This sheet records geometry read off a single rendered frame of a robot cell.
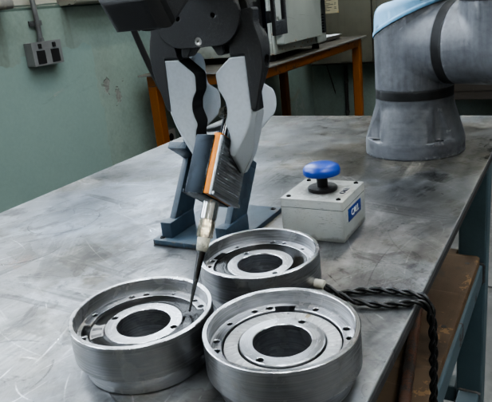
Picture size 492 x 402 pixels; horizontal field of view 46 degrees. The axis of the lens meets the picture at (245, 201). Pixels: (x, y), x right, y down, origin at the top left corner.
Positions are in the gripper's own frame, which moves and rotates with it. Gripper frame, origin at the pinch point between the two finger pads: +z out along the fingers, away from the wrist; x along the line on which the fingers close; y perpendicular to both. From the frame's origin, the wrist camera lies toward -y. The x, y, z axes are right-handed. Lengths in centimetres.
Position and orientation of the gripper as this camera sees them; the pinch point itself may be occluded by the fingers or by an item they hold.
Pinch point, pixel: (218, 158)
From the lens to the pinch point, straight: 45.8
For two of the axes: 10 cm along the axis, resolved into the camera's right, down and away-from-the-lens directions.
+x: -8.8, -0.7, 4.8
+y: 4.7, -3.3, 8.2
